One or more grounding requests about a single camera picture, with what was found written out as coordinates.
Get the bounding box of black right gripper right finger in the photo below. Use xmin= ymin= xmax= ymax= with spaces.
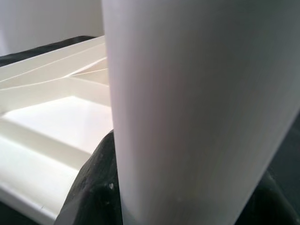
xmin=242 ymin=172 xmax=300 ymax=225

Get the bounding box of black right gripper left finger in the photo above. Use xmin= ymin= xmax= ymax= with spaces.
xmin=55 ymin=131 xmax=124 ymax=225

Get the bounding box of white plastic table top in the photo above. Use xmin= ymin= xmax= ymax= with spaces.
xmin=0 ymin=35 xmax=115 ymax=222

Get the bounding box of white plastic table leg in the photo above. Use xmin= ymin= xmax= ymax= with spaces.
xmin=102 ymin=0 xmax=300 ymax=225

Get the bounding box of black cloth table cover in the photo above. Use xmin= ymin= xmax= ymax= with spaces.
xmin=0 ymin=34 xmax=300 ymax=225

